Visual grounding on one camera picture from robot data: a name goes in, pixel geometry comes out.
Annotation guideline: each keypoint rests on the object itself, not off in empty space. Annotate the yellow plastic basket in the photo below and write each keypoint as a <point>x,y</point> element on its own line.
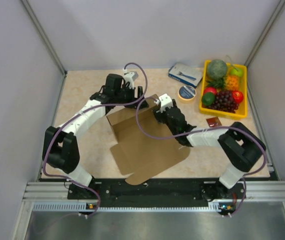
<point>219,84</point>

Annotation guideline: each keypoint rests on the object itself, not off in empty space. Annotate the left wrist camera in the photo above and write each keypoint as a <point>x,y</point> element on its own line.
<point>129,78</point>

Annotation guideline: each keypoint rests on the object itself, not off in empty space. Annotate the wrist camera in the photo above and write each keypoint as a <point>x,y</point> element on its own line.
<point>129,78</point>
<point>164,101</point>

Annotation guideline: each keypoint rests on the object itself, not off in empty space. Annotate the green apple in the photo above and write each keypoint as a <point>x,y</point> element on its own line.
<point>236,72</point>

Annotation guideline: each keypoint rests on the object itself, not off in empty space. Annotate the blue white razor package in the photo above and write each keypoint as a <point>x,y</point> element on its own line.
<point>185,74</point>

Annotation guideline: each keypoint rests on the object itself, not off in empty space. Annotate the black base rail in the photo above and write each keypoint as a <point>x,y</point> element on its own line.
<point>157,192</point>

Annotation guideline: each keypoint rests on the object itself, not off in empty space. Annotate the green melon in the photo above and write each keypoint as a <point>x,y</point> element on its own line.
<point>216,69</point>

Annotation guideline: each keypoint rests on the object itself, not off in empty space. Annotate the green lime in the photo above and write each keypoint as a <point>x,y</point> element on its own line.
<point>208,98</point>

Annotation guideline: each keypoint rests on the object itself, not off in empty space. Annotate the small red packet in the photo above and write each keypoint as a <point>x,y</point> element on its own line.
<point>213,122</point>

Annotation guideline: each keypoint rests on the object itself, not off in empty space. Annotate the red apple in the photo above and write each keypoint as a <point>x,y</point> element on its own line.
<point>238,96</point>

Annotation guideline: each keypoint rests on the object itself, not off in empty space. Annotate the orange pineapple toy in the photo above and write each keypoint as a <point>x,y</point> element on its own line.
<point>232,83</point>

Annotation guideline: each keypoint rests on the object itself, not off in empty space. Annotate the red tomato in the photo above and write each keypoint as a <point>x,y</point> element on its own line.
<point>210,90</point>

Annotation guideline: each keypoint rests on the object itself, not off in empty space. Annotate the purple grapes bunch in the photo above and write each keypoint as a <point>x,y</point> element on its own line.
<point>225,102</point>

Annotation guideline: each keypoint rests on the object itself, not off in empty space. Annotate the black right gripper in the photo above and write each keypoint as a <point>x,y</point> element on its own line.
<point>159,115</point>

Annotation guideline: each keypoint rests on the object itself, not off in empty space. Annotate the brown cardboard box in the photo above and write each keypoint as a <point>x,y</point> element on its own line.
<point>142,150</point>

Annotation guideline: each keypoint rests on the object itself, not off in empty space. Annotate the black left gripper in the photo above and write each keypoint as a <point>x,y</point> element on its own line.
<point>140,94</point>

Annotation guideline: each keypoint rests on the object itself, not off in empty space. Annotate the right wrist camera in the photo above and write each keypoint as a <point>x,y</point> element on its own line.
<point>164,101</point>

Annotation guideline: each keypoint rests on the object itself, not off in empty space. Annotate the tape roll blue label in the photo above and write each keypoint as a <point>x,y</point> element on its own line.
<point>187,94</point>

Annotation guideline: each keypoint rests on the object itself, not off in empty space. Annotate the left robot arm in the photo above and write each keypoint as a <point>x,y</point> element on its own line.
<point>60,148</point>

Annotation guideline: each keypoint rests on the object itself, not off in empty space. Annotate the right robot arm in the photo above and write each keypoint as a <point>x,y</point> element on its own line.
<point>240,145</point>

